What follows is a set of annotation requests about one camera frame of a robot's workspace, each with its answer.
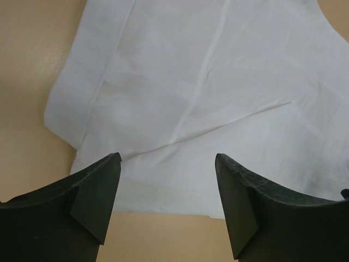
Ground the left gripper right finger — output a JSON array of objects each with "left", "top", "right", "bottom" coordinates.
[{"left": 215, "top": 154, "right": 348, "bottom": 261}]

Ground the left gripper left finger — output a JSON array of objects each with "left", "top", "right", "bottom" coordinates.
[{"left": 1, "top": 153, "right": 121, "bottom": 261}]

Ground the white long sleeve shirt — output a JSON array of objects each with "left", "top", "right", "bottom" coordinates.
[{"left": 44, "top": 1, "right": 348, "bottom": 218}]

